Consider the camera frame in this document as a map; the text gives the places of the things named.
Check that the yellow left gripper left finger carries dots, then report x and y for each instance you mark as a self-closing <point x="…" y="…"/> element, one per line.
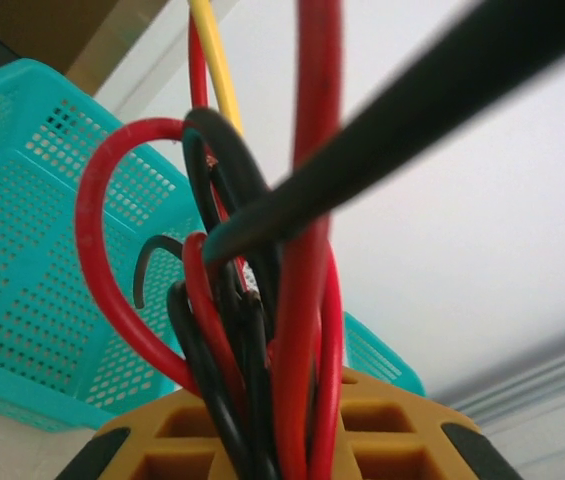
<point x="137" y="435"/>

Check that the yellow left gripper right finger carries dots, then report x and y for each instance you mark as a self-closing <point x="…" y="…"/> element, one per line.
<point x="432" y="425"/>

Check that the teal perforated plastic basket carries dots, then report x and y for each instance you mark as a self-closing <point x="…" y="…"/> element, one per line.
<point x="12" y="200"/>

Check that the brown wooden door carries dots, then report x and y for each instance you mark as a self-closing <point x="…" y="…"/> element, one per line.
<point x="37" y="25"/>

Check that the aluminium table edge frame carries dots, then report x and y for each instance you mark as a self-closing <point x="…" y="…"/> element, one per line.
<point x="537" y="380"/>

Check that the beige door frame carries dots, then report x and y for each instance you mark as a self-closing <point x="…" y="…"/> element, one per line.
<point x="127" y="50"/>

